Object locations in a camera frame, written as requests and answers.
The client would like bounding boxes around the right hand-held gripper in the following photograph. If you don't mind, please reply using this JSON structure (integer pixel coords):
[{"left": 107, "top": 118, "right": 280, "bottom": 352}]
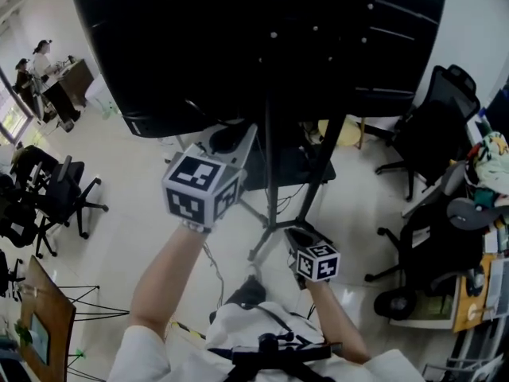
[{"left": 283, "top": 227, "right": 342, "bottom": 290}]

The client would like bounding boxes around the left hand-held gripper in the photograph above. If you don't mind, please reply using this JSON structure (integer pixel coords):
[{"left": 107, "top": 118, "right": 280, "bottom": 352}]
[{"left": 161, "top": 123, "right": 259, "bottom": 235}]

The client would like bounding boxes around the person's left forearm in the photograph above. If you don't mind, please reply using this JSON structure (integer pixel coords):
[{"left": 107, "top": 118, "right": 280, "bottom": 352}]
[{"left": 128, "top": 224, "right": 212, "bottom": 342}]

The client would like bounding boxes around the person's right forearm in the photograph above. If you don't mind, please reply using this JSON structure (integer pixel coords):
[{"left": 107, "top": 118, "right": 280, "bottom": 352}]
[{"left": 305, "top": 279, "right": 374, "bottom": 366}]

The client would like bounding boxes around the black wheeled TV stand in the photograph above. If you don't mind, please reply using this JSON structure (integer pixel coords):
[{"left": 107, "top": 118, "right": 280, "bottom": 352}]
[{"left": 237, "top": 89, "right": 348, "bottom": 263}]

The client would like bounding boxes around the person's black shoe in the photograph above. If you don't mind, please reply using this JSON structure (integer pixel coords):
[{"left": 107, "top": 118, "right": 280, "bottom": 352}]
[{"left": 225, "top": 274, "right": 268, "bottom": 306}]

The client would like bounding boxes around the person's white shirt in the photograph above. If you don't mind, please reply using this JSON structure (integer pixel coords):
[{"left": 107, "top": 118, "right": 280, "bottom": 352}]
[{"left": 106, "top": 299, "right": 427, "bottom": 382}]

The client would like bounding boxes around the large black television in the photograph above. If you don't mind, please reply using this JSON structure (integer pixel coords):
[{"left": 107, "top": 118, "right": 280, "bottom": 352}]
[{"left": 66, "top": 0, "right": 449, "bottom": 139}]

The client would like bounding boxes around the yellow round stool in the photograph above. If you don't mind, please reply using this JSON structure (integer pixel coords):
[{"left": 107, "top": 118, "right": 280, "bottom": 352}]
[{"left": 317, "top": 116, "right": 366, "bottom": 150}]

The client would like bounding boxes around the green plastic bottle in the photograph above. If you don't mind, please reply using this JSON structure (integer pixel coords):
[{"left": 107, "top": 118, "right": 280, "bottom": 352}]
[{"left": 96, "top": 99, "right": 121, "bottom": 121}]

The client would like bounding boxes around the grey and black office chair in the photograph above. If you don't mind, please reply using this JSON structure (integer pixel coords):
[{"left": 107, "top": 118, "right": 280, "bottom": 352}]
[{"left": 363, "top": 158, "right": 507, "bottom": 322}]

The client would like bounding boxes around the white box appliance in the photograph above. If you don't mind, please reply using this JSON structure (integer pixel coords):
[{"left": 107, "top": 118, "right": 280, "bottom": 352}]
[{"left": 84, "top": 75, "right": 111, "bottom": 113}]

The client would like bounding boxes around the yellow and black tape strip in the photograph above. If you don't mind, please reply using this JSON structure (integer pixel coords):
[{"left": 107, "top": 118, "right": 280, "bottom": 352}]
[{"left": 169, "top": 318, "right": 208, "bottom": 341}]

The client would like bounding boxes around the black mesh office chair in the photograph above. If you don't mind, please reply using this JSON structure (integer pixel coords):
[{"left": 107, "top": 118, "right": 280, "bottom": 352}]
[{"left": 375, "top": 64, "right": 482, "bottom": 203}]

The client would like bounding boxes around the brown wooden cabinet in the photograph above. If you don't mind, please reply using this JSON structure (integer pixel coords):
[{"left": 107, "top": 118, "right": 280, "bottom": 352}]
[{"left": 58, "top": 58, "right": 95, "bottom": 107}]

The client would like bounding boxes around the black armrest office chair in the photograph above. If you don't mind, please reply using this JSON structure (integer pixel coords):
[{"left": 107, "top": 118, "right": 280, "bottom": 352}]
[{"left": 33, "top": 154, "right": 110, "bottom": 259}]

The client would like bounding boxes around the orange wooden board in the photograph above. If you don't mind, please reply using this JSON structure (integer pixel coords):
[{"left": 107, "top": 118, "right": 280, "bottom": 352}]
[{"left": 452, "top": 254, "right": 495, "bottom": 334}]

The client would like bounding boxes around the silver laptop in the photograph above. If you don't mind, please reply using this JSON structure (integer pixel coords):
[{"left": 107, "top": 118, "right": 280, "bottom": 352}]
[{"left": 482, "top": 258, "right": 509, "bottom": 318}]

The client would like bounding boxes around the pile of patterned clothes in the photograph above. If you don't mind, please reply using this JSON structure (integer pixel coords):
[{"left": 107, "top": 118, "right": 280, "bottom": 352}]
[{"left": 466, "top": 130, "right": 509, "bottom": 215}]

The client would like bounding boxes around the white bead bracelet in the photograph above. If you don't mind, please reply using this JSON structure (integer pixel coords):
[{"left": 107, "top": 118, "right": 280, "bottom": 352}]
[{"left": 177, "top": 218, "right": 213, "bottom": 236}]

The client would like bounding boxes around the black chest camera mount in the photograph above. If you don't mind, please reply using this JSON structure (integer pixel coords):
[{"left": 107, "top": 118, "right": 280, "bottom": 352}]
[{"left": 208, "top": 331, "right": 344, "bottom": 382}]

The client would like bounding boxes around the wooden table with wire legs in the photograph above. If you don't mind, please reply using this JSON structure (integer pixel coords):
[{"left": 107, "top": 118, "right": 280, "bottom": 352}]
[{"left": 18, "top": 254, "right": 131, "bottom": 382}]

